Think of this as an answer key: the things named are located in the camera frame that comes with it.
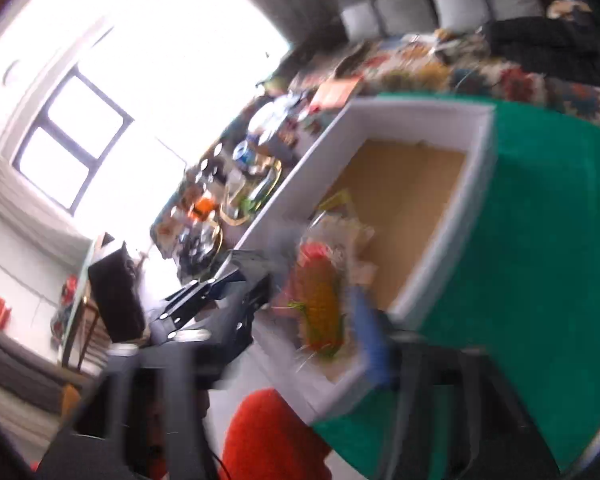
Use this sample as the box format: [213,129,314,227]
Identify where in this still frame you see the orange bottle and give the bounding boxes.
[187,195,218,221]

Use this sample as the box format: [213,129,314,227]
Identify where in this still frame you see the hand in red glove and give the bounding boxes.
[220,389,332,480]

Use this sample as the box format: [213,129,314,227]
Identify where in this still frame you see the grey pillow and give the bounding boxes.
[419,0,491,36]
[374,0,437,37]
[488,0,544,21]
[340,0,381,42]

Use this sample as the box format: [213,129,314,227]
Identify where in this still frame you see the white cardboard box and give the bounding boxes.
[212,95,499,426]

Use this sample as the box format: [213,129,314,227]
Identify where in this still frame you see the orange sausage snack packet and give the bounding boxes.
[278,214,377,362]

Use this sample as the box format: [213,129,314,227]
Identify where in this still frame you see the grey pillow centre right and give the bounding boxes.
[419,0,491,36]

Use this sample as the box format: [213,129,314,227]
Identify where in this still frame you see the black puffer jacket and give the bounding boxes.
[482,16,600,87]

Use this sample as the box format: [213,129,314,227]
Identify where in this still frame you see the gold rimmed tray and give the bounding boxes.
[219,158,283,226]

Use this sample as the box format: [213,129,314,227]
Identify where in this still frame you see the grey pillow centre left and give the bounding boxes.
[374,0,437,37]

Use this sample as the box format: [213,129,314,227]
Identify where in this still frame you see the grey pillow far left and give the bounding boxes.
[340,0,381,42]

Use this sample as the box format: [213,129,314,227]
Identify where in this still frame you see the green satin tablecloth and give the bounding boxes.
[315,101,600,479]

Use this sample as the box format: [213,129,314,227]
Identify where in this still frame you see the grey pillow far right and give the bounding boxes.
[488,0,544,21]

